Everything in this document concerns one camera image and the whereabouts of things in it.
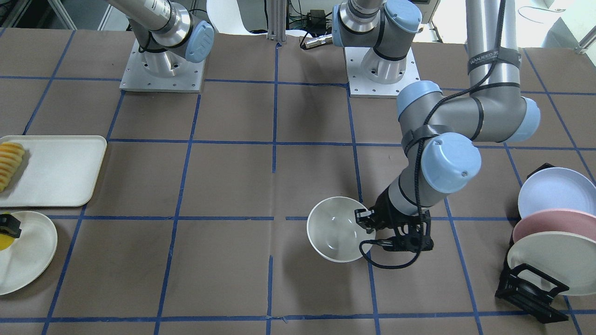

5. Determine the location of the lavender plate in rack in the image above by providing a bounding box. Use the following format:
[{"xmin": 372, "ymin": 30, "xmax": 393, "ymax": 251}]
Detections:
[{"xmin": 517, "ymin": 167, "xmax": 596, "ymax": 218}]

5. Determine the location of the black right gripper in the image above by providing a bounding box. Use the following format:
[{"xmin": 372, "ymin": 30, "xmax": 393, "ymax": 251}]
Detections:
[{"xmin": 0, "ymin": 213, "xmax": 22, "ymax": 238}]

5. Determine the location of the pink plate in rack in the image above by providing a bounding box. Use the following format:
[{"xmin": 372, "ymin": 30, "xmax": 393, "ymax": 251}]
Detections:
[{"xmin": 512, "ymin": 208, "xmax": 596, "ymax": 242}]

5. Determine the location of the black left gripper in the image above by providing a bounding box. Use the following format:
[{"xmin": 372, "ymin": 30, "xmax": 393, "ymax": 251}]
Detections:
[{"xmin": 355, "ymin": 189, "xmax": 421, "ymax": 234}]

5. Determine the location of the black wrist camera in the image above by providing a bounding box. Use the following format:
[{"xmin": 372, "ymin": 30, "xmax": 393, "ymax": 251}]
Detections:
[{"xmin": 375, "ymin": 209, "xmax": 434, "ymax": 253}]

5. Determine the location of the yellow lemon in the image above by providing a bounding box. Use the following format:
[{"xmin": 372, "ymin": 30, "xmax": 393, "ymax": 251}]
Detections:
[{"xmin": 0, "ymin": 234, "xmax": 16, "ymax": 250}]

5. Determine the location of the cream plate in rack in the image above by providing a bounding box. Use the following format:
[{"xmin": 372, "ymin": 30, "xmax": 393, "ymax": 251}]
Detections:
[{"xmin": 507, "ymin": 231, "xmax": 596, "ymax": 295}]

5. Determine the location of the white ceramic bowl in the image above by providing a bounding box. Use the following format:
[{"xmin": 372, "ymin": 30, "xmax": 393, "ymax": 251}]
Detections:
[{"xmin": 306, "ymin": 196, "xmax": 375, "ymax": 263}]

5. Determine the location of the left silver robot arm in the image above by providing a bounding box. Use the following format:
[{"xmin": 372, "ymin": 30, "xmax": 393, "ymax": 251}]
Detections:
[{"xmin": 355, "ymin": 0, "xmax": 541, "ymax": 231}]

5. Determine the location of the shallow cream plate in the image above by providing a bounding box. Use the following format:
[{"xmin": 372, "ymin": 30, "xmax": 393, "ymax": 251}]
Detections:
[{"xmin": 0, "ymin": 211, "xmax": 58, "ymax": 295}]

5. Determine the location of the aluminium frame post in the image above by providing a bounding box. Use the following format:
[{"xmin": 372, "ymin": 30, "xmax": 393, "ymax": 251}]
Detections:
[{"xmin": 265, "ymin": 0, "xmax": 287, "ymax": 45}]

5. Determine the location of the sliced yellow food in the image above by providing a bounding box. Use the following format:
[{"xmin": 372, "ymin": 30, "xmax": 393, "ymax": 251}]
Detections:
[{"xmin": 0, "ymin": 141, "xmax": 26, "ymax": 192}]

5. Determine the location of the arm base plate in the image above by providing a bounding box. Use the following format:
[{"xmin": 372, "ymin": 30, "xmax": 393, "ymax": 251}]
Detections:
[
  {"xmin": 344, "ymin": 47, "xmax": 420, "ymax": 98},
  {"xmin": 119, "ymin": 41, "xmax": 206, "ymax": 94}
]

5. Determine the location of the white rectangular tray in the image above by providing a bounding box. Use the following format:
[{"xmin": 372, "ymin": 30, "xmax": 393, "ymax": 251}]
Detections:
[{"xmin": 0, "ymin": 135, "xmax": 107, "ymax": 208}]

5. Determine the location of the black plate rack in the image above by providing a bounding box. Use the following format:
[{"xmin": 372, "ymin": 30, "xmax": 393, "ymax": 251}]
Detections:
[{"xmin": 494, "ymin": 163, "xmax": 570, "ymax": 324}]

